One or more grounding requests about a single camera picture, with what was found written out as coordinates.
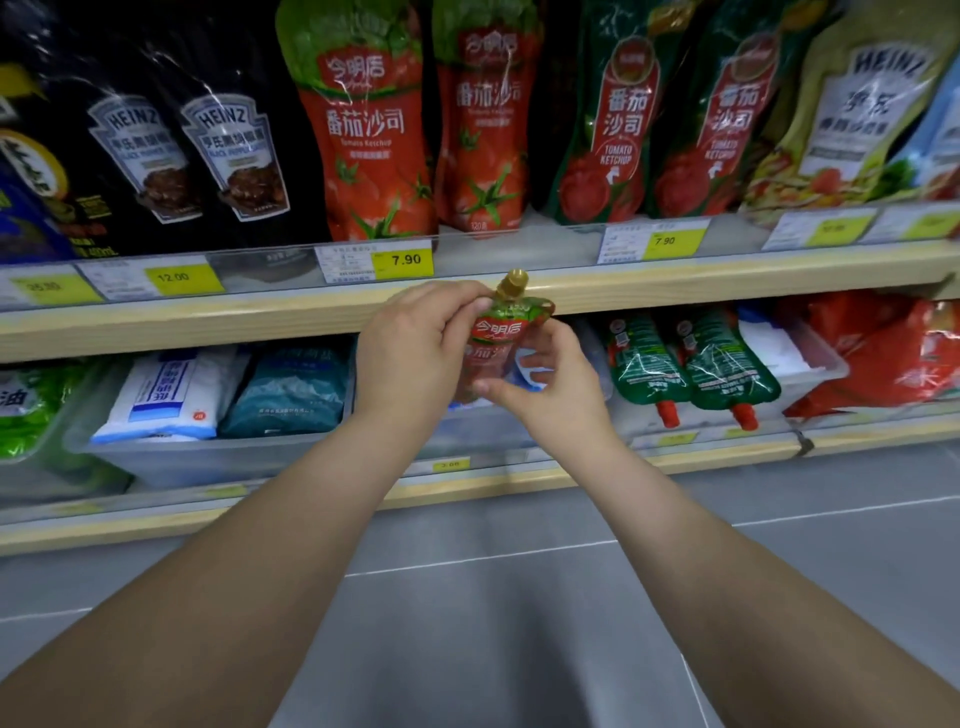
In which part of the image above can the person's left hand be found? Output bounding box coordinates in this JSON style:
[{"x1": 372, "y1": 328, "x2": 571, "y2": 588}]
[{"x1": 352, "y1": 280, "x2": 494, "y2": 445}]

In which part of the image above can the person's right hand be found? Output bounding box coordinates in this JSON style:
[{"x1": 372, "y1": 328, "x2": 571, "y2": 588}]
[{"x1": 472, "y1": 318, "x2": 625, "y2": 471}]

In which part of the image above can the small ketchup pouch gold cap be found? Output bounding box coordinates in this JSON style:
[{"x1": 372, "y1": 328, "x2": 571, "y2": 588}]
[{"x1": 456, "y1": 268, "x2": 557, "y2": 406}]

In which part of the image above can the person's left forearm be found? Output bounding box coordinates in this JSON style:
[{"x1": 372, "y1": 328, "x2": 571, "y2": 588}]
[{"x1": 0, "y1": 405, "x2": 425, "y2": 728}]

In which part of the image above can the person's right forearm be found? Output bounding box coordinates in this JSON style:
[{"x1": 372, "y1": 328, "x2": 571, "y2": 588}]
[{"x1": 551, "y1": 438, "x2": 960, "y2": 728}]

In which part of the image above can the white and blue bag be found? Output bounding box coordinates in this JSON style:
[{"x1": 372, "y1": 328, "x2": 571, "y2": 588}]
[
  {"x1": 448, "y1": 346, "x2": 558, "y2": 411},
  {"x1": 90, "y1": 345, "x2": 250, "y2": 445}
]

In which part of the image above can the row of yellow price tags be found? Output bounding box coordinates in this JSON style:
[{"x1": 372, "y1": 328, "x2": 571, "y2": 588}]
[{"x1": 0, "y1": 202, "x2": 960, "y2": 310}]

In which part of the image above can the green pouch with red cap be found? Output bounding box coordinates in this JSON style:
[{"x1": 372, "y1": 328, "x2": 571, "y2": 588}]
[
  {"x1": 673, "y1": 306, "x2": 783, "y2": 433},
  {"x1": 603, "y1": 312, "x2": 693, "y2": 430}
]

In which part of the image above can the teal bag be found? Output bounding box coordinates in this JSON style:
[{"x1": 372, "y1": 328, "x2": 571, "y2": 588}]
[{"x1": 218, "y1": 339, "x2": 355, "y2": 441}]

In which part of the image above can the large red ketchup pouch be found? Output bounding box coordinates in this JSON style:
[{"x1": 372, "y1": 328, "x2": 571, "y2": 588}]
[
  {"x1": 431, "y1": 0, "x2": 545, "y2": 234},
  {"x1": 275, "y1": 0, "x2": 441, "y2": 243}
]

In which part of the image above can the wooden shelf board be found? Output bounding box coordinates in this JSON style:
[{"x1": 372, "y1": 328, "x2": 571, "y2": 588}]
[{"x1": 0, "y1": 414, "x2": 960, "y2": 558}]

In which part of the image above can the green ketchup pouch red label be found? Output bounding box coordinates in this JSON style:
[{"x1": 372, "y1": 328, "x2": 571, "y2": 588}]
[
  {"x1": 648, "y1": 0, "x2": 826, "y2": 219},
  {"x1": 543, "y1": 0, "x2": 700, "y2": 225}
]

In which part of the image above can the black pepper sauce pouch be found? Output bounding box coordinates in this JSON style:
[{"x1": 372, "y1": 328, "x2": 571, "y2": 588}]
[
  {"x1": 142, "y1": 0, "x2": 333, "y2": 252},
  {"x1": 30, "y1": 0, "x2": 205, "y2": 260}
]

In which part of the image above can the red bag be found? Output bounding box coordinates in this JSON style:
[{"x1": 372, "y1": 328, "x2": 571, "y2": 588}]
[{"x1": 780, "y1": 291, "x2": 960, "y2": 421}]

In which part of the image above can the pale green salad dressing pouch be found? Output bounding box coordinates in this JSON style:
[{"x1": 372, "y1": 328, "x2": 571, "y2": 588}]
[{"x1": 738, "y1": 0, "x2": 960, "y2": 228}]

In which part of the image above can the bright green bag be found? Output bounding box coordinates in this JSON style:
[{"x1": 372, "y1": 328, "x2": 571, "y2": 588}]
[{"x1": 0, "y1": 358, "x2": 102, "y2": 462}]

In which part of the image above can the blue and yellow sauce pouch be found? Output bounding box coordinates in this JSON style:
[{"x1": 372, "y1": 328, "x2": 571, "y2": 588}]
[{"x1": 0, "y1": 63, "x2": 78, "y2": 265}]

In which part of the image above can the light blue dressing pouch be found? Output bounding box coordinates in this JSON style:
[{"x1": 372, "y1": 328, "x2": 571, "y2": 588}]
[{"x1": 872, "y1": 58, "x2": 960, "y2": 202}]

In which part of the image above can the wooden shelf with clear rail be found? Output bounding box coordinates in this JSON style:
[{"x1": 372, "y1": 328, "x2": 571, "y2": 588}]
[{"x1": 0, "y1": 201, "x2": 960, "y2": 366}]

